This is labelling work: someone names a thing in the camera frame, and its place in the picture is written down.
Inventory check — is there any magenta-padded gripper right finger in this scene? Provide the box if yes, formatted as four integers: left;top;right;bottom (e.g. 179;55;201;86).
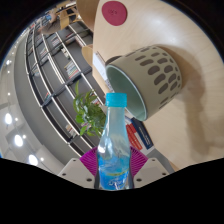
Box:
128;146;171;189

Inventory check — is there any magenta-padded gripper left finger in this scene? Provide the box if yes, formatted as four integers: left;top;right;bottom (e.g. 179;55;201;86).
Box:
57;146;101;190

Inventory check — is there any clear bottle with blue cap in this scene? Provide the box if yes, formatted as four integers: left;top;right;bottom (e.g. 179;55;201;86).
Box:
96;92;132;191

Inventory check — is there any red book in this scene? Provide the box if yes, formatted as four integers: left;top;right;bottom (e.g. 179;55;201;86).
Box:
125;123;144;152

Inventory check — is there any dark blue book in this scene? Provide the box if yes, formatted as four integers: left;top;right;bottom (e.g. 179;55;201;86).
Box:
131;116;155;150

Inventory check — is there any leafy green potted plant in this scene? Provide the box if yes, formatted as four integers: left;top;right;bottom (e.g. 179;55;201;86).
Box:
73;80;108;138

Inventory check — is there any grey shelf unit with books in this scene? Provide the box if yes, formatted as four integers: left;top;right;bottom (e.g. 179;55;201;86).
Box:
23;18;101;158

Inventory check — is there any grey patterned mug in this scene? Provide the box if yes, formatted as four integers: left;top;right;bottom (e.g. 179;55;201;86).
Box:
105;45;183;122

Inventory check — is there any round-backed wooden chair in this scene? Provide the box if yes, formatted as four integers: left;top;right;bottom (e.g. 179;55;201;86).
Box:
81;44;95;68
75;0;101;33

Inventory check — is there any flat round red coaster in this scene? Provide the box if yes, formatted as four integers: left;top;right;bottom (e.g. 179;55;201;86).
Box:
101;0;128;27

